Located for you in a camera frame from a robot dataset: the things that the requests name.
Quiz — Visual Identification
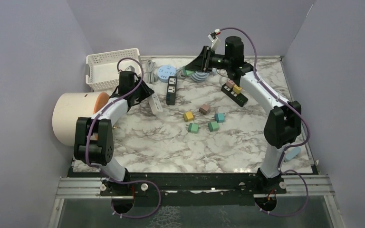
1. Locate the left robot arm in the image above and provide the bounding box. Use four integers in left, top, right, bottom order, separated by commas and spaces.
74, 71, 154, 195

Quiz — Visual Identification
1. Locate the green plug adapter white strip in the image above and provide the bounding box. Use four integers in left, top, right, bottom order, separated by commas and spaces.
188, 123, 199, 133

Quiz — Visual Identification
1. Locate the white power strip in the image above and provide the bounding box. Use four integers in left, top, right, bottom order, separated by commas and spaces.
148, 94, 163, 115

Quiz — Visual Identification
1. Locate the blue round power socket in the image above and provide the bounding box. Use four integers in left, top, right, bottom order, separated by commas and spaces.
157, 65, 176, 83

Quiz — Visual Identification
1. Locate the coiled blue cable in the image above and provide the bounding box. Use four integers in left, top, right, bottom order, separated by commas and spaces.
189, 70, 215, 83

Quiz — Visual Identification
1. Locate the white plastic basket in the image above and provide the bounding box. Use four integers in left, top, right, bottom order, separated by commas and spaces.
85, 48, 141, 91

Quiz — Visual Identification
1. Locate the teal plug adapter round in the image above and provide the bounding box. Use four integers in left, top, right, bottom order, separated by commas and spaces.
214, 113, 225, 123

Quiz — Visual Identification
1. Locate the pink plug adapter round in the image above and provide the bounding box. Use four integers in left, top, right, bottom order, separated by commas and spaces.
199, 104, 211, 115

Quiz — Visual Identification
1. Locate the light blue small device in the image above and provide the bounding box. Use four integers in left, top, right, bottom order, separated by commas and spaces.
284, 147, 301, 162

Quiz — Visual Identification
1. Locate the grey cable left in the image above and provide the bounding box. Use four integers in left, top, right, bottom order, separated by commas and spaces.
144, 59, 158, 85

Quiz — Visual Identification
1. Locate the black power strip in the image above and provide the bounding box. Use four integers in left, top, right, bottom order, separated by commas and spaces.
221, 83, 248, 107
166, 76, 178, 105

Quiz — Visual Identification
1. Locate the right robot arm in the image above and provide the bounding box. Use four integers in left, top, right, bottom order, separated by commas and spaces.
185, 36, 302, 193

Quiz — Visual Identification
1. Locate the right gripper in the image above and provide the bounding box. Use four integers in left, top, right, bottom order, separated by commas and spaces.
184, 47, 231, 74

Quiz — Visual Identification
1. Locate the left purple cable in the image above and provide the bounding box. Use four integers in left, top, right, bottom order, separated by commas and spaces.
85, 57, 162, 220

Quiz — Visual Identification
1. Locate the cream cylinder container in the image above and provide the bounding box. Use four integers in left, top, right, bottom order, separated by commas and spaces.
52, 92, 110, 147

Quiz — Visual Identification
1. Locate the yellow plug adapter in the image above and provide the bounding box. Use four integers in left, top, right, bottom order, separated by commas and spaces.
232, 85, 242, 95
183, 111, 194, 122

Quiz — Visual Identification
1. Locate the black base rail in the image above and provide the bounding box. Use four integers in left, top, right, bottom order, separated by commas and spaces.
58, 172, 286, 210

